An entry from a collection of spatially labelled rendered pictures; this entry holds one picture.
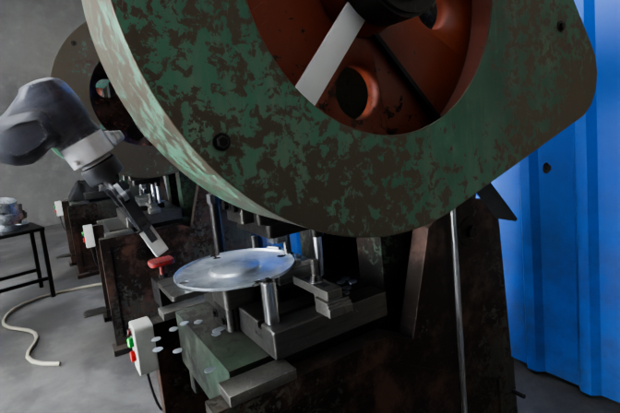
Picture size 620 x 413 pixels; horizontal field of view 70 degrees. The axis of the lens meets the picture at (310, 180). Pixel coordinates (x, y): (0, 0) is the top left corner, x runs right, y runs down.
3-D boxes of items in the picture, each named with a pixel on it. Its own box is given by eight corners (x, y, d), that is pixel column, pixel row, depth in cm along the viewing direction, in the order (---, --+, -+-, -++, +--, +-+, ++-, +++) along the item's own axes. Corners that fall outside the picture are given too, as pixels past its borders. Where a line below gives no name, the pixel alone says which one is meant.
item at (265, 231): (270, 250, 101) (268, 226, 101) (236, 235, 118) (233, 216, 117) (327, 234, 110) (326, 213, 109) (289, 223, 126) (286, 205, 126)
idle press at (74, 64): (95, 383, 210) (28, 1, 187) (83, 315, 295) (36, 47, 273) (357, 294, 284) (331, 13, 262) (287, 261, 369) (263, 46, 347)
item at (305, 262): (280, 286, 106) (278, 267, 105) (253, 271, 119) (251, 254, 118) (311, 276, 111) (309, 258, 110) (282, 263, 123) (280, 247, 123)
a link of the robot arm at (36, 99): (14, 175, 87) (9, 180, 78) (-34, 116, 82) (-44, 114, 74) (99, 128, 94) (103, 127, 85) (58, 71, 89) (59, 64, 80)
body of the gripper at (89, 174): (77, 171, 92) (104, 207, 95) (81, 172, 85) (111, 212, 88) (110, 152, 95) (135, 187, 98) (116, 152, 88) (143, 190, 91)
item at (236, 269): (317, 266, 103) (316, 264, 103) (196, 303, 88) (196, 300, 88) (262, 244, 128) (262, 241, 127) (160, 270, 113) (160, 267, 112)
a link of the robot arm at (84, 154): (60, 151, 83) (78, 175, 84) (120, 117, 88) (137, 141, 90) (56, 150, 93) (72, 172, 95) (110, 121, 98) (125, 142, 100)
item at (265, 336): (276, 361, 89) (272, 333, 88) (203, 298, 127) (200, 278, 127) (388, 315, 105) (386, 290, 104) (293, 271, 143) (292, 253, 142)
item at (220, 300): (180, 355, 95) (172, 295, 93) (163, 333, 106) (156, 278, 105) (282, 318, 107) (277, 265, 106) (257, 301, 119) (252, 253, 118)
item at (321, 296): (330, 319, 92) (326, 271, 91) (291, 296, 107) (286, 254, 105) (352, 310, 95) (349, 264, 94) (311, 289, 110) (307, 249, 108)
